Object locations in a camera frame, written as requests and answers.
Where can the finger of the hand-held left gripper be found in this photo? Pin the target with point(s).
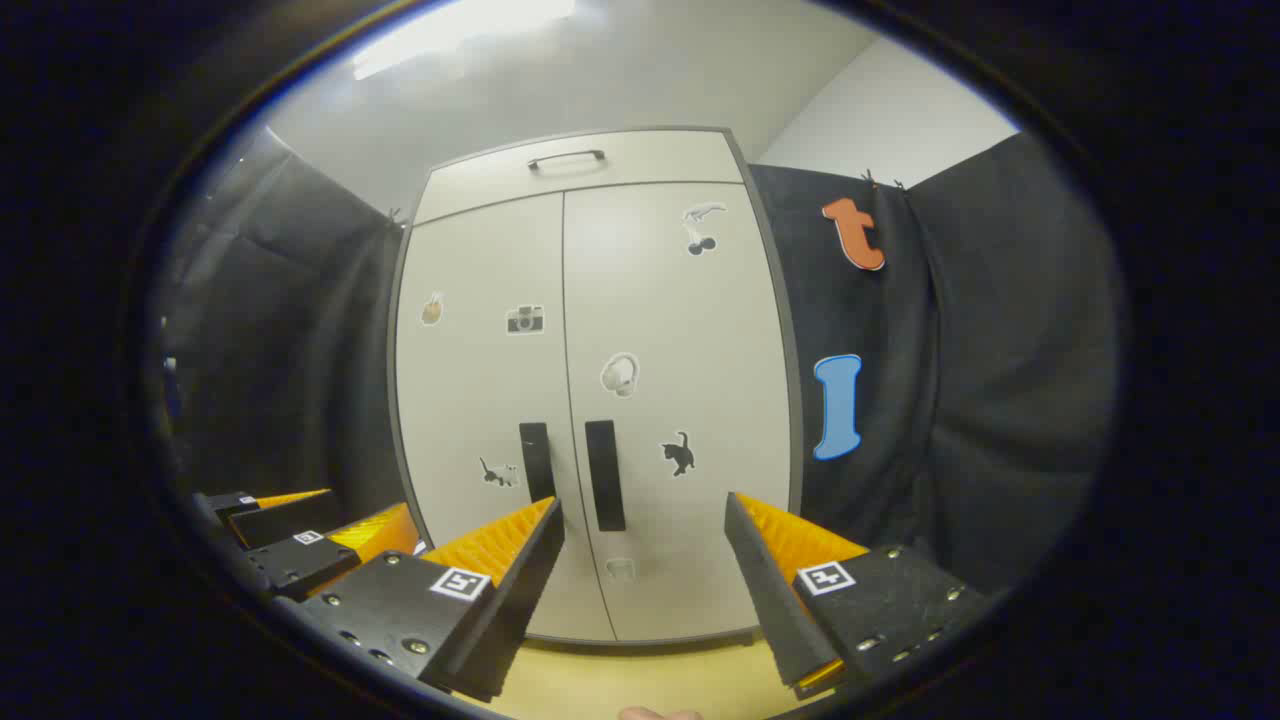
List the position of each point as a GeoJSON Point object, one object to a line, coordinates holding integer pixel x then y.
{"type": "Point", "coordinates": [300, 560]}
{"type": "Point", "coordinates": [285, 522]}

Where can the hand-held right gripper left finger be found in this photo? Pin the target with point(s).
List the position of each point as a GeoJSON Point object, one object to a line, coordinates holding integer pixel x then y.
{"type": "Point", "coordinates": [520, 600]}

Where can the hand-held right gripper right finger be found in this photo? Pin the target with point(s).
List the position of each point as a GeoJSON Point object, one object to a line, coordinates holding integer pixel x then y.
{"type": "Point", "coordinates": [770, 600]}

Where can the white cabinet door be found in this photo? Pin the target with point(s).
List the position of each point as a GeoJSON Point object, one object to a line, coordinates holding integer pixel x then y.
{"type": "Point", "coordinates": [470, 400]}
{"type": "Point", "coordinates": [720, 350]}

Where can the white double-door shoe cabinet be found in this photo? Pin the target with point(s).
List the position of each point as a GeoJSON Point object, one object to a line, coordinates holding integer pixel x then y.
{"type": "Point", "coordinates": [660, 155]}

